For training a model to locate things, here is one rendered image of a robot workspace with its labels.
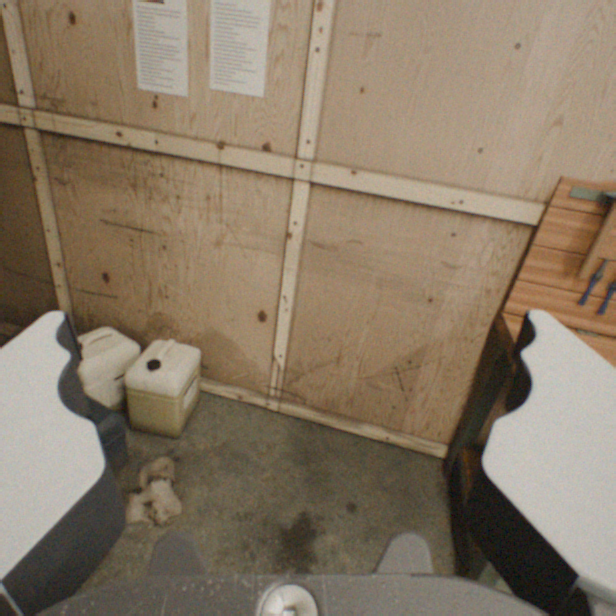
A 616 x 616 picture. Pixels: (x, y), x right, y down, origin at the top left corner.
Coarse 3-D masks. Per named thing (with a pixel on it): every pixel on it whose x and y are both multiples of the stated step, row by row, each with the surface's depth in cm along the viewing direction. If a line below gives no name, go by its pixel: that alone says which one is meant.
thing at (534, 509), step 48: (528, 336) 10; (528, 384) 8; (576, 384) 8; (528, 432) 7; (576, 432) 7; (480, 480) 6; (528, 480) 6; (576, 480) 6; (480, 528) 6; (528, 528) 6; (576, 528) 5; (528, 576) 6; (576, 576) 5
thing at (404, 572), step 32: (160, 544) 5; (192, 544) 5; (416, 544) 5; (160, 576) 4; (192, 576) 4; (224, 576) 4; (256, 576) 4; (288, 576) 4; (320, 576) 4; (352, 576) 4; (384, 576) 4; (416, 576) 4; (448, 576) 4; (64, 608) 4; (96, 608) 4; (128, 608) 4; (160, 608) 4; (192, 608) 4; (224, 608) 4; (256, 608) 4; (288, 608) 4; (320, 608) 4; (352, 608) 4; (384, 608) 4; (416, 608) 4; (448, 608) 4; (480, 608) 4; (512, 608) 4
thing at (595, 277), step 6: (606, 258) 131; (606, 264) 132; (600, 270) 133; (594, 276) 134; (600, 276) 132; (594, 282) 135; (612, 282) 135; (588, 288) 137; (606, 288) 136; (612, 288) 135; (588, 294) 137; (612, 294) 136; (582, 300) 139; (606, 300) 137; (606, 306) 138; (600, 312) 139
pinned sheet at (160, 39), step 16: (144, 0) 137; (160, 0) 136; (176, 0) 135; (144, 16) 139; (160, 16) 138; (176, 16) 137; (144, 32) 142; (160, 32) 141; (176, 32) 139; (144, 48) 144; (160, 48) 143; (176, 48) 142; (144, 64) 147; (160, 64) 145; (176, 64) 144; (144, 80) 149; (160, 80) 148; (176, 80) 147
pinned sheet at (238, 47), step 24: (216, 0) 132; (240, 0) 130; (264, 0) 129; (216, 24) 135; (240, 24) 134; (264, 24) 132; (216, 48) 139; (240, 48) 137; (264, 48) 135; (216, 72) 142; (240, 72) 140; (264, 72) 138
